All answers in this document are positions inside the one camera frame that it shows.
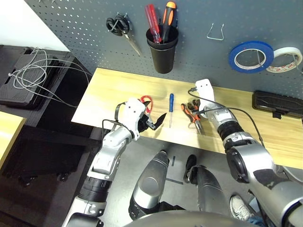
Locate white grey sneaker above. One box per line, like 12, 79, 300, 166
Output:
229, 195, 254, 220

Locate grey cable bundle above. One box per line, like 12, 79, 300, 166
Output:
8, 46, 92, 108

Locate silver robot right leg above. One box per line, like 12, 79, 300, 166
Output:
183, 155, 232, 213

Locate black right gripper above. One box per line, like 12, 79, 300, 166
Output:
187, 99, 209, 120

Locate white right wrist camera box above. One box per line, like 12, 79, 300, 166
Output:
195, 79, 216, 112

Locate dark grey metal pegboard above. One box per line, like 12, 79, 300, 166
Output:
23, 0, 303, 100

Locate silver robot left leg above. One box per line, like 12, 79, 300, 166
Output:
128, 150, 170, 219

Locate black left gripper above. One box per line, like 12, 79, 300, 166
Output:
138, 100, 168, 133

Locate black cup holder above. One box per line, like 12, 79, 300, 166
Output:
145, 25, 179, 74

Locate blue tape roll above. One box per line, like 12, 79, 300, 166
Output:
228, 41, 275, 73

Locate metal tape hook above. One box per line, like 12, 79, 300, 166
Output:
257, 49, 265, 68

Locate red handled screwdriver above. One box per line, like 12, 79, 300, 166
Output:
144, 4, 161, 44

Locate wire pliers holder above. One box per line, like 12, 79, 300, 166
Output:
206, 23, 225, 41

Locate silver robot leg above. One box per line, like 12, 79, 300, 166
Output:
183, 155, 232, 213
128, 150, 170, 219

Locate grey robot torso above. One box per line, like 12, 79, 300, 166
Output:
123, 210, 261, 227

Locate light wooden side table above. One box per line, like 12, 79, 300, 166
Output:
0, 111, 27, 164

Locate black plastic case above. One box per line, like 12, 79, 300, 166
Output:
251, 90, 303, 120

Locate white tape roll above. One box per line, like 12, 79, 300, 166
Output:
265, 46, 303, 73

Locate black rolling cabinet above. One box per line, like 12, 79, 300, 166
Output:
0, 44, 105, 187

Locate orange black screwdriver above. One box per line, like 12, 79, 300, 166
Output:
160, 1, 178, 42

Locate small blue screwdriver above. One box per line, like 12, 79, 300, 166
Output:
168, 93, 175, 128

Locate black handled scissors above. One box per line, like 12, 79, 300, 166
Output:
106, 13, 142, 57

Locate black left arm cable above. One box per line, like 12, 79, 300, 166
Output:
102, 102, 128, 133

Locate orange handled pliers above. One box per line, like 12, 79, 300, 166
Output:
181, 99, 205, 135

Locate long black tape strip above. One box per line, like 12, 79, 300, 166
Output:
165, 177, 184, 185

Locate red handled scissors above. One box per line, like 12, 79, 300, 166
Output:
140, 95, 154, 116

